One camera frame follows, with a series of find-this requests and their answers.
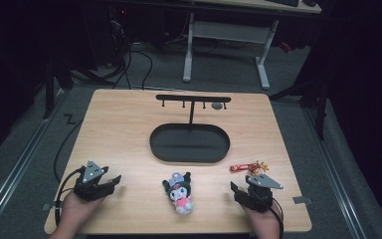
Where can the black zigzag floor tape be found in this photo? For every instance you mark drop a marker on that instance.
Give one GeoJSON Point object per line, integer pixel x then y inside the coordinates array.
{"type": "Point", "coordinates": [69, 119]}

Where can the grey round table grommet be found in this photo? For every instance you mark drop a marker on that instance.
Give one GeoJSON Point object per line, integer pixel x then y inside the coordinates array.
{"type": "Point", "coordinates": [217, 106]}

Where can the black metal stand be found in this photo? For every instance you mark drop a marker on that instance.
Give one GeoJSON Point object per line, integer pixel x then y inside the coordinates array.
{"type": "Point", "coordinates": [321, 109]}
{"type": "Point", "coordinates": [49, 89]}

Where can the black keyboard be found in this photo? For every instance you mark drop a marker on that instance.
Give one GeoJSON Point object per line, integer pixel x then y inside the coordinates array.
{"type": "Point", "coordinates": [283, 2]}

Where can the small red object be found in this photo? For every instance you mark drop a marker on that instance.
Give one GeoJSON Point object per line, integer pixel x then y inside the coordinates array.
{"type": "Point", "coordinates": [286, 47]}

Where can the dark computer tower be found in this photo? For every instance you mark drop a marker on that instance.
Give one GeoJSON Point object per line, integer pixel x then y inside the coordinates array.
{"type": "Point", "coordinates": [102, 36]}

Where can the person's left hand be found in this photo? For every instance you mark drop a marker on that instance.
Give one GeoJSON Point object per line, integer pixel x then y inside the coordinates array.
{"type": "Point", "coordinates": [76, 212]}

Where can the grey tape piece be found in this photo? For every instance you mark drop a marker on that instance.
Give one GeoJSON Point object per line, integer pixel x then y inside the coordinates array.
{"type": "Point", "coordinates": [47, 206]}
{"type": "Point", "coordinates": [301, 199]}

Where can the black hook rack with tray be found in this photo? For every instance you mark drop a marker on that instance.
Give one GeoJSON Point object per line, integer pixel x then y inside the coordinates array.
{"type": "Point", "coordinates": [179, 146]}

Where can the white-framed wooden desk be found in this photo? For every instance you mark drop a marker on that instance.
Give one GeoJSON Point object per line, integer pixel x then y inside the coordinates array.
{"type": "Point", "coordinates": [229, 31]}

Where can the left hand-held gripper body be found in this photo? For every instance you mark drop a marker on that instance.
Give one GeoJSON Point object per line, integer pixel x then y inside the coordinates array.
{"type": "Point", "coordinates": [91, 191]}

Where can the person's right hand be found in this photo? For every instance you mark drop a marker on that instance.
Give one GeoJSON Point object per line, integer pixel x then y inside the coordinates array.
{"type": "Point", "coordinates": [265, 220]}

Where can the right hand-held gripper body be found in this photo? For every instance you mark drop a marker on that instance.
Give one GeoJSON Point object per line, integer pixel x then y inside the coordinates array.
{"type": "Point", "coordinates": [258, 199]}

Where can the metal floor rail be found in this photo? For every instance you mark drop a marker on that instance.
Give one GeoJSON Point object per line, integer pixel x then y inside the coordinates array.
{"type": "Point", "coordinates": [335, 172]}
{"type": "Point", "coordinates": [20, 166]}

